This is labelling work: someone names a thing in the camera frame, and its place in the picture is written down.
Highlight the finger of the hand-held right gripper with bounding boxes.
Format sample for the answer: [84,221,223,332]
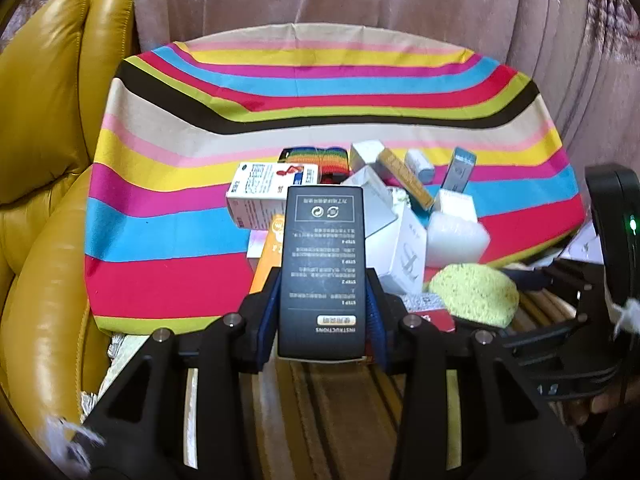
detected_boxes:
[500,260,608,321]
[500,317,621,391]

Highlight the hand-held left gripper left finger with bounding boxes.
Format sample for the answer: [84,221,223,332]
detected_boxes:
[75,266,282,480]

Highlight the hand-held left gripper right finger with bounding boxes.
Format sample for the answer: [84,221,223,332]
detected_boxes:
[365,267,586,480]

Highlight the black rectangular box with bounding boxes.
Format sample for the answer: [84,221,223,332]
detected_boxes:
[277,185,368,363]

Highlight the white square box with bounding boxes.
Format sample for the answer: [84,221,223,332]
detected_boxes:
[344,164,402,242]

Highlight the white box red blue print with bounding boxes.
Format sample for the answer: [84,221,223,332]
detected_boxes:
[226,161,321,229]

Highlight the gold and white long box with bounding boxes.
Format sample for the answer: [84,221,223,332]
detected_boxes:
[376,148,436,211]

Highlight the rainbow striped strap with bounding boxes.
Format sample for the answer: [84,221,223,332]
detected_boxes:
[279,146,349,184]

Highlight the person's right hand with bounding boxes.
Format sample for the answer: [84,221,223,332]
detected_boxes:
[570,392,626,428]

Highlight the wooden slats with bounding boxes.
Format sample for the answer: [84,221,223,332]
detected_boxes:
[514,289,581,332]

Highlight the orange box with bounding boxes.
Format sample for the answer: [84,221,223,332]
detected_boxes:
[249,214,287,295]

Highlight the red packet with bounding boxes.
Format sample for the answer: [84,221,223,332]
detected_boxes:
[419,309,457,335]

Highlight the white box grey print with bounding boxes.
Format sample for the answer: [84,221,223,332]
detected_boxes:
[377,204,429,295]

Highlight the green sponge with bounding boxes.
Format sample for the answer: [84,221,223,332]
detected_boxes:
[428,262,521,327]

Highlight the white foam block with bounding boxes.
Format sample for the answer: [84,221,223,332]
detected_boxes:
[424,211,491,267]

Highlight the beige striped blanket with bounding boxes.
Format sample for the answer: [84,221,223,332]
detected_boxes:
[80,330,571,480]

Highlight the small plain white box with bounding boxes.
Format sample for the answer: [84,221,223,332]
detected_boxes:
[434,189,479,224]

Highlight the shiny grey-blue box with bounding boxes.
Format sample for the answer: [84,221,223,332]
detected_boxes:
[442,146,477,194]

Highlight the white box with blue end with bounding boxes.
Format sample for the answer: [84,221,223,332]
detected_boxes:
[404,148,434,182]

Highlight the small white cube box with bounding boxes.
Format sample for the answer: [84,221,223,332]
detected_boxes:
[349,140,387,172]

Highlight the striped colourful cloth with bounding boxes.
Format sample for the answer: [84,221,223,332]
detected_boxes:
[82,22,587,333]

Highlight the yellow leather armchair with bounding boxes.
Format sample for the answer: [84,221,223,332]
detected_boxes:
[0,0,136,411]

